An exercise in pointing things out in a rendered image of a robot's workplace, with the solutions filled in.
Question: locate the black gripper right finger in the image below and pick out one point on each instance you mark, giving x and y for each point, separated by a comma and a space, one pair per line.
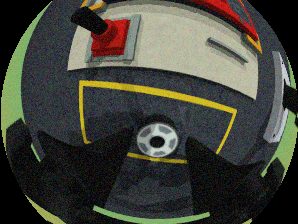
213, 178

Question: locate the yellow rectangular outline on table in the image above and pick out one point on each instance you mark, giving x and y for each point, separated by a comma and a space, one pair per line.
170, 94

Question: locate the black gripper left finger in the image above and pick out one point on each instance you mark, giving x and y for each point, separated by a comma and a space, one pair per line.
95, 165

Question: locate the grey toy wheel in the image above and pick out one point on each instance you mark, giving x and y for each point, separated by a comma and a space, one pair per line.
157, 125

